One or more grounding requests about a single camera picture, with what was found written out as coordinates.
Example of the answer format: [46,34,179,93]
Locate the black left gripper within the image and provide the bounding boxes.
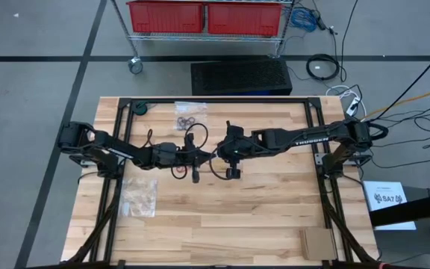
[179,133,216,184]

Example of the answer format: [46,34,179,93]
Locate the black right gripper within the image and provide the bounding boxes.
[215,125,255,181]

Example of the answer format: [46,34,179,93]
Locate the black rubber band bunch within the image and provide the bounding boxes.
[176,116,197,131]

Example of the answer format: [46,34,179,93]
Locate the clear plastic zip bag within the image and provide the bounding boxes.
[119,177,159,218]
[173,101,209,132]

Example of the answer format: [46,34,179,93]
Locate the black perforated computer case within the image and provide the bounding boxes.
[190,58,293,96]

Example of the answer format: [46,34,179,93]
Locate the green tape roll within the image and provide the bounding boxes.
[131,101,149,116]

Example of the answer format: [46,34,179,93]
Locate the red plastic bin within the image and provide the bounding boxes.
[127,0,205,34]
[206,1,284,37]

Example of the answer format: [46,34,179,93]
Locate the brown cardboard box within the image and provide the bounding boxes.
[299,227,338,262]

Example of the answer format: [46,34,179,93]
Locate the white power strip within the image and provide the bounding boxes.
[345,96,361,117]

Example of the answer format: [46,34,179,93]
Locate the white paper sign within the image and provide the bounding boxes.
[363,181,417,232]

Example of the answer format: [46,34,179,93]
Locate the black beam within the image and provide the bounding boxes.
[370,191,430,228]

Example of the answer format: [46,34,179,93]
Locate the grey side table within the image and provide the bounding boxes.
[371,185,430,269]

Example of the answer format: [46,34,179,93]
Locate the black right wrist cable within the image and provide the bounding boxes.
[209,149,234,181]

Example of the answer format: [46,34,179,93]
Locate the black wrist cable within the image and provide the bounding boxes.
[184,123,209,152]
[209,149,234,181]

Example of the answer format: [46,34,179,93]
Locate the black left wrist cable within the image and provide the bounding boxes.
[184,123,209,152]

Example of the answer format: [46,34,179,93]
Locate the chrome wire shelf cart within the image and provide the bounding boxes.
[110,0,296,75]

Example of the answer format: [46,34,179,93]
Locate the white cable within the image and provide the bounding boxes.
[325,84,367,117]

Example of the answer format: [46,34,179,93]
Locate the black cable coil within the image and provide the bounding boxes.
[305,53,341,81]

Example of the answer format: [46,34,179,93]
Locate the blue cable coil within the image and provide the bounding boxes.
[290,7,320,33]

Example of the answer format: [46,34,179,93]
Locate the thick black cable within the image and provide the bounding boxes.
[367,122,390,141]

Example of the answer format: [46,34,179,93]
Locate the thin black cable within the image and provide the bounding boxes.
[340,0,360,82]

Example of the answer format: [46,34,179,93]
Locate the yellow cable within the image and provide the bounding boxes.
[349,85,430,124]

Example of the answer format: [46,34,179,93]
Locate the long black cable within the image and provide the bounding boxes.
[371,48,430,123]

